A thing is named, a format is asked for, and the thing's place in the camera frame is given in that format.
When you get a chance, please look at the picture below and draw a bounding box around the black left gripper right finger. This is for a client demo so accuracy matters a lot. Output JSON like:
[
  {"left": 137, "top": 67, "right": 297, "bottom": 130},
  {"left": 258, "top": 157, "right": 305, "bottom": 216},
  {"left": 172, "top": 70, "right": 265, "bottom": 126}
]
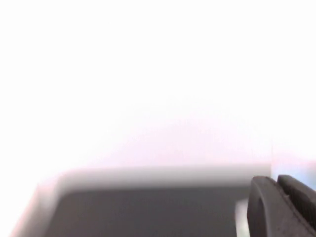
[{"left": 277, "top": 174, "right": 316, "bottom": 231}]

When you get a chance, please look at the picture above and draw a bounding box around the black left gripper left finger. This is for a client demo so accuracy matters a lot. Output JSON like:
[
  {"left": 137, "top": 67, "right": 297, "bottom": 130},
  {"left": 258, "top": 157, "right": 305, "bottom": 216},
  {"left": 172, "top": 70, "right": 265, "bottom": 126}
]
[{"left": 247, "top": 176, "right": 316, "bottom": 237}]

